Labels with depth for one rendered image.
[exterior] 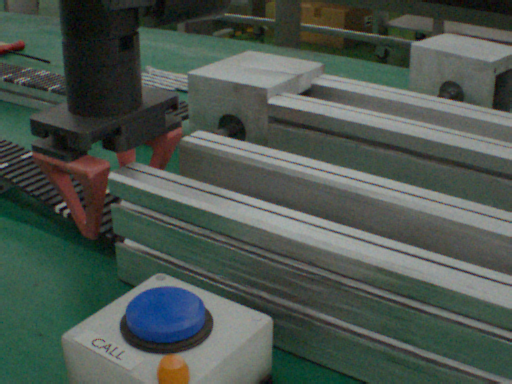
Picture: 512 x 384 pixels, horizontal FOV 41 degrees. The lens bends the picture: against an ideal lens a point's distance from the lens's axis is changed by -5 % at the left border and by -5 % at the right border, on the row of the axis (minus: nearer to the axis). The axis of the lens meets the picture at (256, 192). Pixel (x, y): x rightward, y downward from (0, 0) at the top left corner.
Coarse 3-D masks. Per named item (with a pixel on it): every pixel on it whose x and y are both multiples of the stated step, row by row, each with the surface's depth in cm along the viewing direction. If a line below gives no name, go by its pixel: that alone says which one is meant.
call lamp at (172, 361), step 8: (168, 360) 31; (176, 360) 31; (184, 360) 31; (160, 368) 31; (168, 368) 31; (176, 368) 31; (184, 368) 31; (160, 376) 31; (168, 376) 31; (176, 376) 31; (184, 376) 31
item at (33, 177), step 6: (24, 174) 60; (30, 174) 60; (36, 174) 60; (42, 174) 60; (12, 180) 59; (18, 180) 59; (24, 180) 59; (30, 180) 59; (36, 180) 59; (42, 180) 60; (18, 186) 58; (24, 186) 58
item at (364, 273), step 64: (128, 192) 46; (192, 192) 44; (256, 192) 49; (320, 192) 46; (384, 192) 44; (128, 256) 48; (192, 256) 44; (256, 256) 41; (320, 256) 38; (384, 256) 37; (448, 256) 42; (320, 320) 41; (384, 320) 37; (448, 320) 35
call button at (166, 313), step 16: (160, 288) 36; (176, 288) 36; (128, 304) 35; (144, 304) 35; (160, 304) 35; (176, 304) 35; (192, 304) 35; (128, 320) 34; (144, 320) 34; (160, 320) 34; (176, 320) 34; (192, 320) 34; (144, 336) 33; (160, 336) 33; (176, 336) 33
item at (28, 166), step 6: (24, 162) 62; (30, 162) 62; (12, 168) 61; (18, 168) 61; (24, 168) 61; (30, 168) 61; (36, 168) 62; (0, 174) 60; (6, 174) 60; (12, 174) 60; (18, 174) 60; (6, 180) 59
